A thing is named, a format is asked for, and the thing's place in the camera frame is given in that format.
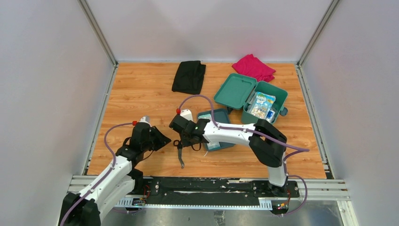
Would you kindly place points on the black handled scissors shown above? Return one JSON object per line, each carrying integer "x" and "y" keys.
{"x": 178, "y": 144}

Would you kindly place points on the small white blue bottle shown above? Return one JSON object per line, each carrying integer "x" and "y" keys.
{"x": 271, "y": 116}

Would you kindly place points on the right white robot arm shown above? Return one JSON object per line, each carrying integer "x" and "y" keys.
{"x": 266, "y": 142}

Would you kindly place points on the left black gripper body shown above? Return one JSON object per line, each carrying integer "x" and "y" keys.
{"x": 148, "y": 145}

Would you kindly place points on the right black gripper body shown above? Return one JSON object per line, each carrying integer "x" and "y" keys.
{"x": 186, "y": 141}

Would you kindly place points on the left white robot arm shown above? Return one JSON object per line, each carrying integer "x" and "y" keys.
{"x": 90, "y": 205}

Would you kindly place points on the dark teal divided tray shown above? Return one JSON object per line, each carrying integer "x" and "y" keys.
{"x": 221, "y": 115}

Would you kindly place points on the pink folded cloth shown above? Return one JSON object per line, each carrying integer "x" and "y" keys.
{"x": 251, "y": 66}

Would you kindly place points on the teal white sachet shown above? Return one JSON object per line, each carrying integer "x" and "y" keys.
{"x": 213, "y": 145}

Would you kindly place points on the black metal base rail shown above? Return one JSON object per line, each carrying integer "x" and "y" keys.
{"x": 225, "y": 193}

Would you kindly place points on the teal medicine box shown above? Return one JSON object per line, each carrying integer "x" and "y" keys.
{"x": 237, "y": 91}

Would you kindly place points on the black folded cloth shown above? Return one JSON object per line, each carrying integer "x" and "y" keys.
{"x": 189, "y": 77}

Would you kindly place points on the light blue mask packet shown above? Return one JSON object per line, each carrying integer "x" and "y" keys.
{"x": 260, "y": 105}

